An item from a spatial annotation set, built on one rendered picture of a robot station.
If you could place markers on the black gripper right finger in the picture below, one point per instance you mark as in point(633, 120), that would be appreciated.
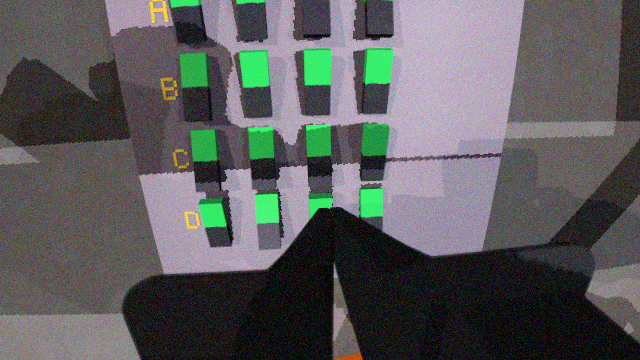
point(399, 299)

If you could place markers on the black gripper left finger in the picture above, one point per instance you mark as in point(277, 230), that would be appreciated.
point(287, 308)

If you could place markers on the light grey switch panel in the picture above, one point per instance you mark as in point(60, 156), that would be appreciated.
point(246, 116)

